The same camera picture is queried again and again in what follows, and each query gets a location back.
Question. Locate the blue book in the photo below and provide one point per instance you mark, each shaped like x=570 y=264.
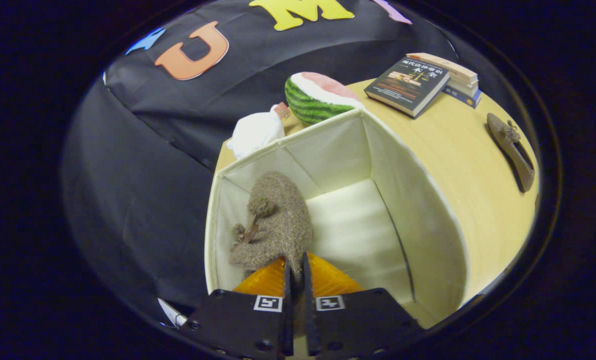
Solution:
x=465 y=97

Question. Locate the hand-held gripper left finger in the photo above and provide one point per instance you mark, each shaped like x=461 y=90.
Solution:
x=242 y=325

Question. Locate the white book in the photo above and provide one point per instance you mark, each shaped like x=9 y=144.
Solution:
x=465 y=88

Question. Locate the dark paperback book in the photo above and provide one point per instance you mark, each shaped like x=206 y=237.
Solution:
x=408 y=85

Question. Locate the white fabric storage box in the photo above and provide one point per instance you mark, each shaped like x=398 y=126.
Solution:
x=348 y=230

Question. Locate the watermelon slice plush toy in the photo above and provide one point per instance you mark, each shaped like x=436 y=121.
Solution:
x=318 y=100

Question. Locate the brown fuzzy shoe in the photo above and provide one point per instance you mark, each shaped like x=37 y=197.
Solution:
x=277 y=220
x=509 y=142

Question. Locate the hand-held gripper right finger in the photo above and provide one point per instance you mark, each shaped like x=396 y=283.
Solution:
x=358 y=320

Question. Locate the black backdrop cloth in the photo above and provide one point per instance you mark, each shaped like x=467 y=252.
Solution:
x=127 y=175

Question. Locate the white card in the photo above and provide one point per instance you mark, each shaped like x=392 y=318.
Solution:
x=171 y=312

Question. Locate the white plush toy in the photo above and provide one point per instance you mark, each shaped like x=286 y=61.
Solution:
x=255 y=132

